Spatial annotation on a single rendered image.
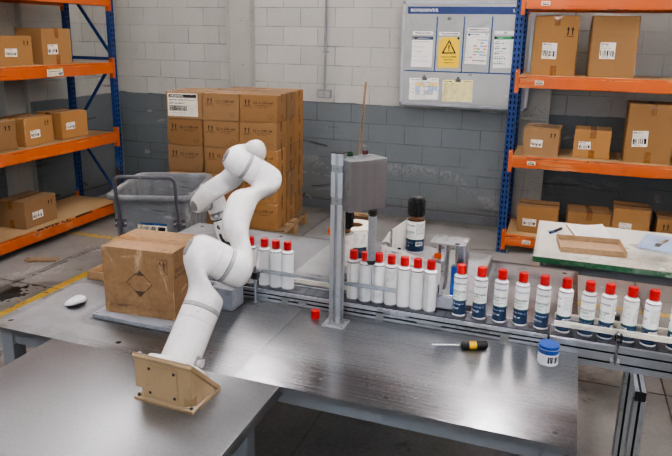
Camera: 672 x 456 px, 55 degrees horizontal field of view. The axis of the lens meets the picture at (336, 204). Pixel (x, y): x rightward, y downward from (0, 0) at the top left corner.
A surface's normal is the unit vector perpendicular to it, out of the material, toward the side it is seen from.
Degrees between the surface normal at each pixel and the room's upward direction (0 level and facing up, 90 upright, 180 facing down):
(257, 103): 89
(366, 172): 90
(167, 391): 90
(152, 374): 90
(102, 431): 0
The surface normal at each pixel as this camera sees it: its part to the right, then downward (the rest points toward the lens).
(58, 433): 0.02, -0.97
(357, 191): 0.58, 0.22
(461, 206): -0.33, 0.23
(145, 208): -0.01, 0.31
